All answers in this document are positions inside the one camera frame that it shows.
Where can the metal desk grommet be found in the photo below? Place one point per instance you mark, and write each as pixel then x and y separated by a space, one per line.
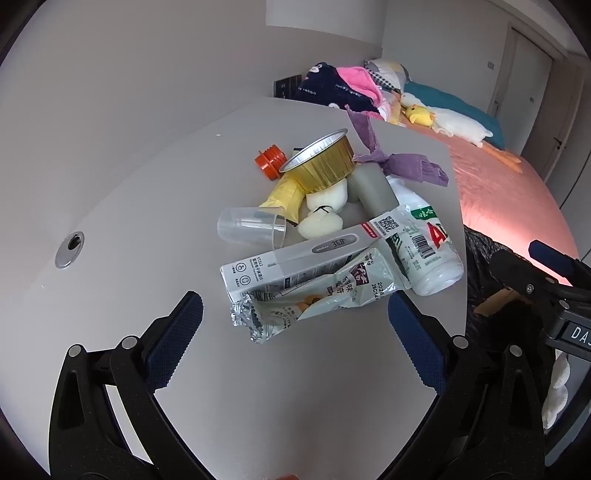
pixel 69 250

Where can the white pink-trimmed cloth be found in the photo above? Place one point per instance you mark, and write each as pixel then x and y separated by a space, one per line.
pixel 382 104

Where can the yellow duck plush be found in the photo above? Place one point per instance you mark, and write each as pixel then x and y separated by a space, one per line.
pixel 418 115

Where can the brown cardboard piece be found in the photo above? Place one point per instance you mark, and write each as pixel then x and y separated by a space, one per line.
pixel 503 302

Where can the yellow knitted cloth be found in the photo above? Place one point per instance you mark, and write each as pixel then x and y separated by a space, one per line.
pixel 395 110

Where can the black trash bag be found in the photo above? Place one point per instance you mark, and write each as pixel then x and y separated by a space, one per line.
pixel 480 277

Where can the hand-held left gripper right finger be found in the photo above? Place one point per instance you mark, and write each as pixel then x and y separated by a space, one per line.
pixel 415 344

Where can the grey cardboard tube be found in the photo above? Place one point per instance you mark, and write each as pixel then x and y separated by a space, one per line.
pixel 374 194

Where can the checkered pillow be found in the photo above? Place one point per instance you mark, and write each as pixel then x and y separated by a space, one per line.
pixel 385 73

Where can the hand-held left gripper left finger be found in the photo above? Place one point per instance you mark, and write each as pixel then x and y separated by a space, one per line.
pixel 178 341

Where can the clear plastic cup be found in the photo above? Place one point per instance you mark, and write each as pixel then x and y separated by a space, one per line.
pixel 244 226

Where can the purple crumpled cloth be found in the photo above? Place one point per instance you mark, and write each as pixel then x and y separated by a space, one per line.
pixel 406 166

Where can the teal pillow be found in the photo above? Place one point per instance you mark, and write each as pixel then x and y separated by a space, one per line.
pixel 452 104

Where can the white grey thermometer box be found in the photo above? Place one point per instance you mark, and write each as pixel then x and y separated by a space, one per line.
pixel 295 258

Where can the grey door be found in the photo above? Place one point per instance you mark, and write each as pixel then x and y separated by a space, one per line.
pixel 521 69
pixel 563 106

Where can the yellow paper wrapper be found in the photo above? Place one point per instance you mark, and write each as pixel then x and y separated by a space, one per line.
pixel 286 196

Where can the silver snack wrapper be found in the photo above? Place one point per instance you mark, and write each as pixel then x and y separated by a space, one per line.
pixel 323 295

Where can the orange bottle cap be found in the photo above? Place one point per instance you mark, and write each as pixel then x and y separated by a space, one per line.
pixel 268 164

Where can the gold foil cup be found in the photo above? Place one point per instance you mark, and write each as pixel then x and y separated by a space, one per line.
pixel 318 173

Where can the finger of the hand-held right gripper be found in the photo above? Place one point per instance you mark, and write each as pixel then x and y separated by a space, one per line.
pixel 549 259
pixel 519 277

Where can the pink fleece blanket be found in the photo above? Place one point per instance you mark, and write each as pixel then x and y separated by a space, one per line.
pixel 360 81

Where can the pink bedsheet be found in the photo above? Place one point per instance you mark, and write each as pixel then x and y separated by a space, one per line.
pixel 498 203

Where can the white goose plush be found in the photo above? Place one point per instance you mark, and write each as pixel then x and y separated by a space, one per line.
pixel 461 123

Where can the white milk bottle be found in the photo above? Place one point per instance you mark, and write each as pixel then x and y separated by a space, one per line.
pixel 429 258

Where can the navy printed blanket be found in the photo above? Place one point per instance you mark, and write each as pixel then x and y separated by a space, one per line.
pixel 323 87

